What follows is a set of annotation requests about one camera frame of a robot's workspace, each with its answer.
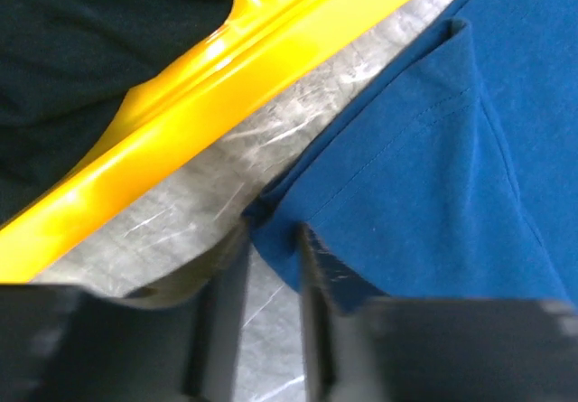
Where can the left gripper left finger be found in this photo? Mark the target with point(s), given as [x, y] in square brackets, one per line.
[175, 339]

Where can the yellow plastic tray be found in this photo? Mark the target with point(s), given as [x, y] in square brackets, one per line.
[262, 48]

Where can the black t-shirt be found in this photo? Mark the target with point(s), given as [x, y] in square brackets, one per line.
[66, 66]

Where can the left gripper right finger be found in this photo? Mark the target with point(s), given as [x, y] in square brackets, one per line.
[360, 344]

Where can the blue t-shirt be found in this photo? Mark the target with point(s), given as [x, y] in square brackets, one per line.
[454, 172]

